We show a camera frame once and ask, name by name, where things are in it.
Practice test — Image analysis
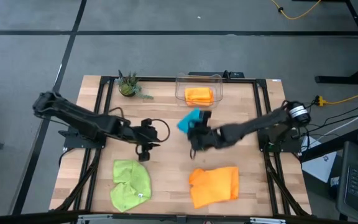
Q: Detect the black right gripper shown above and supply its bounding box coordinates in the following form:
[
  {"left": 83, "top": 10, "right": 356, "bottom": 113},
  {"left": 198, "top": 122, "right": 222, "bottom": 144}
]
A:
[{"left": 186, "top": 110, "right": 222, "bottom": 152}]

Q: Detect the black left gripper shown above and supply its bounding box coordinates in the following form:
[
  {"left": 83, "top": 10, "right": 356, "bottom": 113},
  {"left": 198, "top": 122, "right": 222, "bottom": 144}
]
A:
[{"left": 132, "top": 117, "right": 162, "bottom": 162}]

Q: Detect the teal microfiber towel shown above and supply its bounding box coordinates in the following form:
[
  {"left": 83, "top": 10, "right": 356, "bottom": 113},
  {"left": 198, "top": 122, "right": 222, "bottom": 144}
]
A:
[{"left": 177, "top": 108, "right": 203, "bottom": 135}]

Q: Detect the orange microfiber towel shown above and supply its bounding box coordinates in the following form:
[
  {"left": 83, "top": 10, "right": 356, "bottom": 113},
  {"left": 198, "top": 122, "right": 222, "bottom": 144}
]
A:
[
  {"left": 184, "top": 86, "right": 214, "bottom": 107},
  {"left": 188, "top": 166, "right": 240, "bottom": 210}
]

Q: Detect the green microfiber towel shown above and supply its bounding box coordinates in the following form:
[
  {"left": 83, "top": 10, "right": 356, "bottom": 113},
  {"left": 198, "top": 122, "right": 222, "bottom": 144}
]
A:
[{"left": 109, "top": 159, "right": 153, "bottom": 213}]

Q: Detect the clear plastic bin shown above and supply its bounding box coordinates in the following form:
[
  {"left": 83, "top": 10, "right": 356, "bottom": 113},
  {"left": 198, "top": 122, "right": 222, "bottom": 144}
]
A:
[{"left": 174, "top": 72, "right": 224, "bottom": 109}]

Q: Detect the potted succulent plant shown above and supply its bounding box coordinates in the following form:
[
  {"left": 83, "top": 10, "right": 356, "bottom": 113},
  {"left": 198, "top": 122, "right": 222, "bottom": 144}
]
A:
[{"left": 114, "top": 70, "right": 154, "bottom": 100}]

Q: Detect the black gantry crossbar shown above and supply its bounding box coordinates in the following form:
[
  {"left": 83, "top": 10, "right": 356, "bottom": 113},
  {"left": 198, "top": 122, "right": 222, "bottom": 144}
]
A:
[{"left": 0, "top": 210, "right": 358, "bottom": 224}]

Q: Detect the white cardboard box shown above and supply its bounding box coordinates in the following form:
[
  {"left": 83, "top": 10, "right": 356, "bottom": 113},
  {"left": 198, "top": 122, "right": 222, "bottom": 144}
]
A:
[{"left": 301, "top": 136, "right": 338, "bottom": 184}]

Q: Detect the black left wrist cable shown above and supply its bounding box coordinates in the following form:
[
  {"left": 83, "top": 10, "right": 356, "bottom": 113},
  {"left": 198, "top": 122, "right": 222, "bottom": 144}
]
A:
[{"left": 149, "top": 118, "right": 171, "bottom": 143}]

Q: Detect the black aluminium table frame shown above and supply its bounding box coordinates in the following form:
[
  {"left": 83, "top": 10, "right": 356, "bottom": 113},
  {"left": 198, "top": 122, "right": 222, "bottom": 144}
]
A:
[{"left": 50, "top": 74, "right": 312, "bottom": 218}]

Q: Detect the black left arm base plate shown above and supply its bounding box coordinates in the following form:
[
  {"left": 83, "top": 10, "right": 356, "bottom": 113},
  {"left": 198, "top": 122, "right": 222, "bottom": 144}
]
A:
[{"left": 58, "top": 127, "right": 107, "bottom": 149}]

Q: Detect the silver metal bracket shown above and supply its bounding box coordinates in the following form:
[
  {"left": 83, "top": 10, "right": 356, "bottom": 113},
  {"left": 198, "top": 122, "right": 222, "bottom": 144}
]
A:
[
  {"left": 249, "top": 217, "right": 287, "bottom": 224},
  {"left": 76, "top": 213, "right": 114, "bottom": 224}
]

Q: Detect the black power cable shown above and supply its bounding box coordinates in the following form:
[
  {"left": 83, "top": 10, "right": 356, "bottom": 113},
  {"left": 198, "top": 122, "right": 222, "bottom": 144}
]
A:
[{"left": 303, "top": 95, "right": 320, "bottom": 110}]

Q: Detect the yellow cable with plug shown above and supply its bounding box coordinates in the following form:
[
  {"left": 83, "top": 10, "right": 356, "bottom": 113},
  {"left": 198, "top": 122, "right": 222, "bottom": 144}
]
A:
[{"left": 314, "top": 93, "right": 358, "bottom": 107}]

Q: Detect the yellow extension cable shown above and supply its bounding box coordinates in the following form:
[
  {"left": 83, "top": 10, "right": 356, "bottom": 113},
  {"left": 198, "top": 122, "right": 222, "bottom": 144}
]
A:
[{"left": 270, "top": 0, "right": 323, "bottom": 21}]

